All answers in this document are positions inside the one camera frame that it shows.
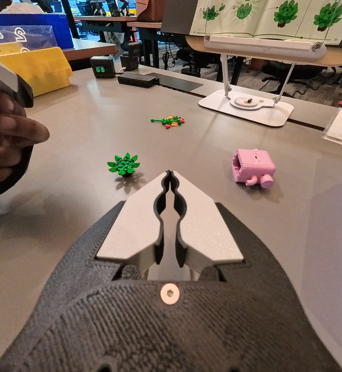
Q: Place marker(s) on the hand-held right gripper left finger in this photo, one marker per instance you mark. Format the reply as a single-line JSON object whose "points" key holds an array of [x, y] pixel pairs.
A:
{"points": [[133, 229]]}

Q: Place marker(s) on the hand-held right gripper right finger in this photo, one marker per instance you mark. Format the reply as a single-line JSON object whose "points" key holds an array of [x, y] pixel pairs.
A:
{"points": [[208, 229]]}

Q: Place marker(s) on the green brick plant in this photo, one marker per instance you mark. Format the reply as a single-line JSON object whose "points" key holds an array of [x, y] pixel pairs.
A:
{"points": [[124, 165]]}

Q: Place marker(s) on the white book stand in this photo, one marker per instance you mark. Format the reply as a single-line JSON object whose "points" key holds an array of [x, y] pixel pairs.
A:
{"points": [[275, 114]]}

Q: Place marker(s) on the pale green instruction booklet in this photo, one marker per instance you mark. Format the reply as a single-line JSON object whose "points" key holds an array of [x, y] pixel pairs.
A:
{"points": [[264, 20]]}

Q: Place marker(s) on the person's left hand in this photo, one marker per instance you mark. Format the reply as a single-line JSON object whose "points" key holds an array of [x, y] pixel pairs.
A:
{"points": [[14, 130]]}

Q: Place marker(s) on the clear acrylic logo sheet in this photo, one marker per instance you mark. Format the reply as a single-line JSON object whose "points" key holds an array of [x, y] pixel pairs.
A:
{"points": [[22, 35]]}

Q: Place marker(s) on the yellow storage bin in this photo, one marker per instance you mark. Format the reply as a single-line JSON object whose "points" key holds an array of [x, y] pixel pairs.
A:
{"points": [[43, 69]]}

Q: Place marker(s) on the blue storage bin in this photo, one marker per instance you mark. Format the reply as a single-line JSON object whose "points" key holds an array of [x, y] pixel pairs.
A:
{"points": [[63, 32]]}

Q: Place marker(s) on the pink brick toy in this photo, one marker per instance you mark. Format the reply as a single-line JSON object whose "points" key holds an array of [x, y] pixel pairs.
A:
{"points": [[254, 168]]}

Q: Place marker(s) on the black pole lamp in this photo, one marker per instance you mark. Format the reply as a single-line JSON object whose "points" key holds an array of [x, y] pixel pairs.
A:
{"points": [[73, 20]]}

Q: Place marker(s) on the black device with green display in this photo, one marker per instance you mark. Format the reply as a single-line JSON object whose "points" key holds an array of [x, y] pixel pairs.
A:
{"points": [[102, 67]]}

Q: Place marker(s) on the wooden office desk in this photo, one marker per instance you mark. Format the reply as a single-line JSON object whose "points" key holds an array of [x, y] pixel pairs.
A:
{"points": [[107, 19]]}

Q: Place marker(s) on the black charger block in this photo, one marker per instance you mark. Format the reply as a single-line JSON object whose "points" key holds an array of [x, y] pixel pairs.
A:
{"points": [[130, 58]]}

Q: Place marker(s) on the brown paper bag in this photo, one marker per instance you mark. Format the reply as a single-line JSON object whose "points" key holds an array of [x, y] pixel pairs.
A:
{"points": [[147, 10]]}

